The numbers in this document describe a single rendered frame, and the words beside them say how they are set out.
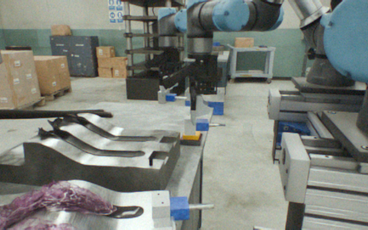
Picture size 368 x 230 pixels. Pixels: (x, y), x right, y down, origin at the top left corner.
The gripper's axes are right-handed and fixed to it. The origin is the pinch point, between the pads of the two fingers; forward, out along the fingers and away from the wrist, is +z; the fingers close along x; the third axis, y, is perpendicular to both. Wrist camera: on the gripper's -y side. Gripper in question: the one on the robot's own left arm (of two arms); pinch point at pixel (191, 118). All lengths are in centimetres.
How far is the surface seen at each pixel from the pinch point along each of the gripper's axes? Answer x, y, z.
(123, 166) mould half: -18.8, -17.7, 6.4
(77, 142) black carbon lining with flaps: -8.3, -33.2, 4.4
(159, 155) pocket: -10.7, -9.4, 7.4
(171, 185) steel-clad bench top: -14.2, -5.9, 15.1
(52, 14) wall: 717, -381, -78
